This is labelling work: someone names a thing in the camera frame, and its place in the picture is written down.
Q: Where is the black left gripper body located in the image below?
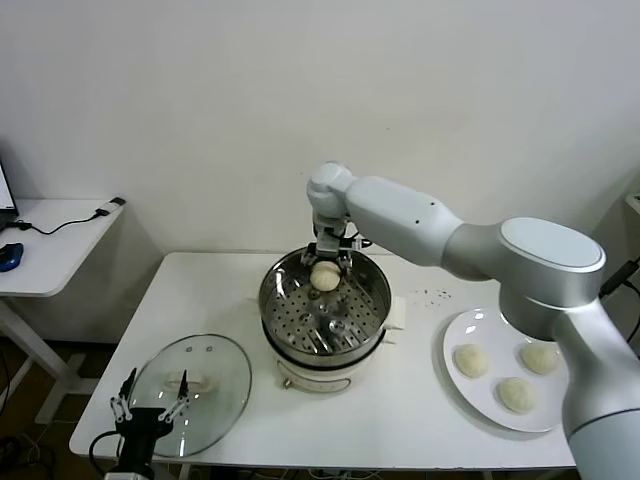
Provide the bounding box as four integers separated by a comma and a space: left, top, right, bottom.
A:
114, 408, 170, 471

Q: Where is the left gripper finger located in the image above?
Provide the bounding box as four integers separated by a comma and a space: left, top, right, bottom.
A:
158, 369, 190, 424
109, 368, 138, 426

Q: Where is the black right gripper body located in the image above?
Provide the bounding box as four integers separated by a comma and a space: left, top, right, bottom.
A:
312, 214, 351, 261

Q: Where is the white steamed baozi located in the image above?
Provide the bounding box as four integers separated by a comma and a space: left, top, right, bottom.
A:
309, 260, 343, 291
452, 343, 490, 380
494, 376, 538, 415
519, 341, 562, 375

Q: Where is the glass lid with white handle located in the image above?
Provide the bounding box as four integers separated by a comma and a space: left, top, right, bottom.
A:
128, 333, 253, 445

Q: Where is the stainless steel steamer basket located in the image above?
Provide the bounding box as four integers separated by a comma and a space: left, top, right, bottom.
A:
245, 244, 407, 357

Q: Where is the white round plate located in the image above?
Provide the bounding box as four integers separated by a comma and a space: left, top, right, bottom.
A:
442, 308, 571, 434

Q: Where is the white side table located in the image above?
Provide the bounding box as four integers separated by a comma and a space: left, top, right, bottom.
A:
0, 198, 126, 426

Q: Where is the blue computer mouse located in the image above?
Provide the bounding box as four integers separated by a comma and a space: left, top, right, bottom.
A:
0, 242, 25, 274

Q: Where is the black laptop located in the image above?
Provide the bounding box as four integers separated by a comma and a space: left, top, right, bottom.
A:
0, 159, 20, 231

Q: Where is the black cable with grey plug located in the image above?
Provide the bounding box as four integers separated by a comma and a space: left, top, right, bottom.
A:
14, 197, 126, 237

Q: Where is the black power adapter with cable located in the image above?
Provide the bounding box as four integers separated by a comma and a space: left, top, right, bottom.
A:
597, 257, 640, 299

